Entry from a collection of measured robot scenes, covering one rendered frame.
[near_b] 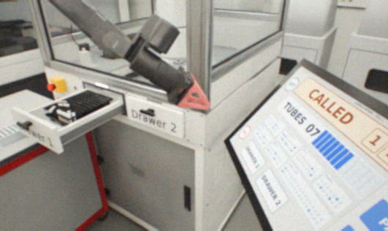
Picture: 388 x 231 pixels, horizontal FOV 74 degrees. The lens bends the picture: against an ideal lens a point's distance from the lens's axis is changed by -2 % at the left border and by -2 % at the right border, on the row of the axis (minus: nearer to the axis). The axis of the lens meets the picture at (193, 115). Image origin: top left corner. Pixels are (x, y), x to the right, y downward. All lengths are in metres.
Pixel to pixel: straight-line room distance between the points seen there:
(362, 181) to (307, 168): 0.10
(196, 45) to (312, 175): 0.53
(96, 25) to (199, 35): 0.36
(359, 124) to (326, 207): 0.16
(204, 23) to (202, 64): 0.13
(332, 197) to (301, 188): 0.06
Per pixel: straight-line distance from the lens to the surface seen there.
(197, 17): 0.84
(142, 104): 1.09
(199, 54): 0.86
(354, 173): 0.49
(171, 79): 0.57
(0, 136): 1.34
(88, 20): 0.59
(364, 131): 0.52
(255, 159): 0.63
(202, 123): 0.95
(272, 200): 0.56
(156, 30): 0.57
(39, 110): 1.27
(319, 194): 0.51
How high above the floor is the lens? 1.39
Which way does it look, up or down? 29 degrees down
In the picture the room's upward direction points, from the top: straight up
